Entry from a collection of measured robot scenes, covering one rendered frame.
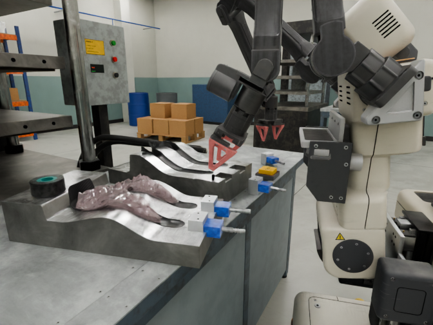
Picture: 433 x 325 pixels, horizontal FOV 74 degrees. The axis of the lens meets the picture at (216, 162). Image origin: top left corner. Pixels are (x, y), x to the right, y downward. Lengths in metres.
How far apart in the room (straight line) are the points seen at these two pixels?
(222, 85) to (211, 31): 8.30
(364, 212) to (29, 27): 7.77
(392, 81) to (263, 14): 0.28
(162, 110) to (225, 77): 5.51
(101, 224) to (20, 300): 0.19
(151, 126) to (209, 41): 3.75
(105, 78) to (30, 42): 6.40
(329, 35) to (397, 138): 0.35
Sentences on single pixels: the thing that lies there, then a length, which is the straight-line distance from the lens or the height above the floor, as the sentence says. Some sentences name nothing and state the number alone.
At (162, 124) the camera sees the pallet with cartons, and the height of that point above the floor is 0.34.
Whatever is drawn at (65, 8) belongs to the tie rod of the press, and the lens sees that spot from 1.45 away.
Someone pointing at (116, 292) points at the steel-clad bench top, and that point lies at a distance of 0.63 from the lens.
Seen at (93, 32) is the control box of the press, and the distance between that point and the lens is 1.65.
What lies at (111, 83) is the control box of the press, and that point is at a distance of 1.69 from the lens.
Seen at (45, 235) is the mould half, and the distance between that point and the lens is 0.83.
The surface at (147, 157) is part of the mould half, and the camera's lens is 1.06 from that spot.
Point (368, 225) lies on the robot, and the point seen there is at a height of 0.82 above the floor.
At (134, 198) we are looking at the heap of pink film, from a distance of 0.74.
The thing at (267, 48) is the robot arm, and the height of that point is 1.25.
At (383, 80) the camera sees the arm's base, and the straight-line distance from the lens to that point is 0.64.
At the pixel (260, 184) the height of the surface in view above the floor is 0.84.
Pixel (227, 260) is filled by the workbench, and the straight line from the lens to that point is 1.03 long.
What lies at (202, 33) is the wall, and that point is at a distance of 9.13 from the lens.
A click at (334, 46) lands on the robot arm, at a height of 1.25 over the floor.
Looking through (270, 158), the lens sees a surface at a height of 0.84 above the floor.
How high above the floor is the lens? 1.19
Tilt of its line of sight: 16 degrees down
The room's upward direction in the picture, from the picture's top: straight up
